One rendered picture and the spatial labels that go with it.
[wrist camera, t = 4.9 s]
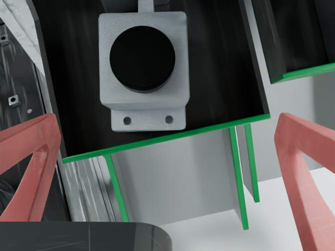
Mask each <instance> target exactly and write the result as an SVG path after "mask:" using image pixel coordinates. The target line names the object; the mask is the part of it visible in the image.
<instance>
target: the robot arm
mask: <svg viewBox="0 0 335 251"><path fill-rule="evenodd" d="M274 143H275V147H276V152H277V157H278V161H279V166H280V170H281V174H282V178H283V181H284V185H285V188H286V192H287V195H288V199H289V203H290V206H291V210H292V213H293V217H294V220H295V224H296V227H297V231H298V234H299V238H300V242H301V245H302V249H303V251H335V216H334V214H333V213H332V211H331V210H330V208H329V207H328V205H327V204H326V202H325V201H324V199H323V197H322V196H321V194H320V192H319V190H318V188H317V186H316V184H315V182H314V179H313V177H312V175H311V173H310V171H309V168H308V166H307V164H306V162H305V160H304V157H303V155H302V152H303V153H304V154H306V155H307V156H309V157H310V158H312V159H313V160H315V161H316V162H318V163H319V164H320V165H322V166H323V167H325V168H326V169H328V170H329V171H331V172H332V173H334V174H335V131H334V130H332V129H329V128H326V127H324V126H321V125H318V124H316V123H313V122H310V121H308V120H305V119H302V118H300V117H297V116H295V115H292V114H289V113H280V115H279V119H278V123H277V126H276V130H275V134H274ZM60 144H61V134H60V130H59V126H58V123H57V119H56V115H55V114H54V113H47V114H44V115H42V116H39V117H36V118H34V119H31V120H29V121H26V122H23V123H21V124H18V125H15V126H13V127H10V128H7V129H5V130H2V131H0V175H1V174H2V173H4V172H5V171H7V170H8V169H10V168H11V167H13V166H14V165H15V164H17V163H18V162H20V161H21V160H23V159H24V158H26V157H27V156H28V155H30V154H31V153H33V156H32V158H31V160H30V163H29V165H28V167H27V169H26V171H25V173H24V176H23V178H22V180H21V182H20V184H19V187H18V189H17V191H16V193H15V195H14V196H13V198H12V200H11V201H10V203H9V204H8V206H7V207H6V209H5V210H4V212H3V213H2V215H1V216H0V251H172V240H171V238H170V236H169V234H168V233H167V232H166V231H165V230H163V229H162V228H160V227H158V226H155V225H152V224H148V223H140V222H41V217H42V214H43V210H44V207H45V203H46V200H47V196H48V193H49V189H50V185H51V182H52V178H53V175H54V170H55V166H56V162H57V157H58V153H59V148H60Z"/></svg>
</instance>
